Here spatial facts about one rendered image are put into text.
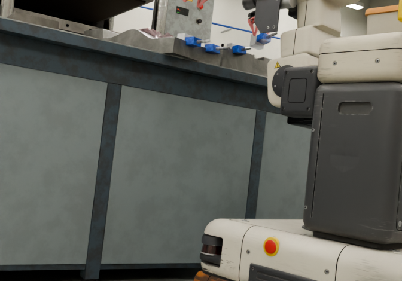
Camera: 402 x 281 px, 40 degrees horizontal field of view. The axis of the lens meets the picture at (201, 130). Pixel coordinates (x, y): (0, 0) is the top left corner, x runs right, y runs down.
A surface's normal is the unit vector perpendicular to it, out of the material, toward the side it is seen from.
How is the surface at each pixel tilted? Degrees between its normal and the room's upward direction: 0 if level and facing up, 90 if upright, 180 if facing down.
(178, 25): 90
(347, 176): 90
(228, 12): 90
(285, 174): 90
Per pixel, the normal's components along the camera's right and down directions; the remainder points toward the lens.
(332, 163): -0.66, -0.15
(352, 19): 0.43, 0.00
